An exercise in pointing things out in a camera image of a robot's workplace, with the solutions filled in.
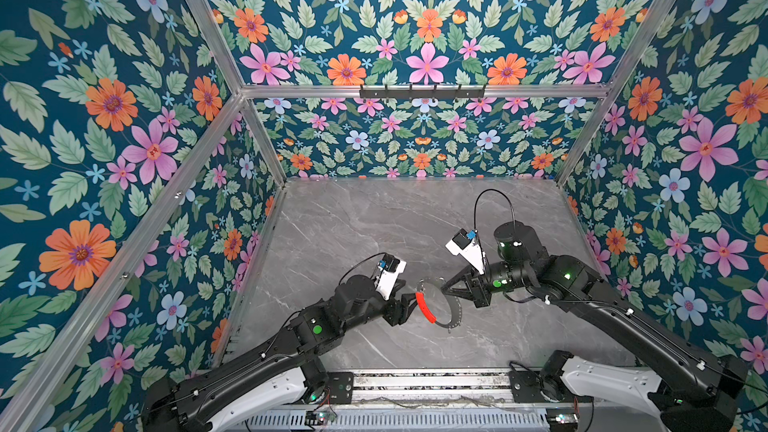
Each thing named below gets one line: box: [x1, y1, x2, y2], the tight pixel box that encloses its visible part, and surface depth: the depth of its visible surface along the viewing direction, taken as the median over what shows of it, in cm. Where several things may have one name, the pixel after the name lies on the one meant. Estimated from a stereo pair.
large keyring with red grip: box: [416, 276, 462, 333], surface depth 65 cm
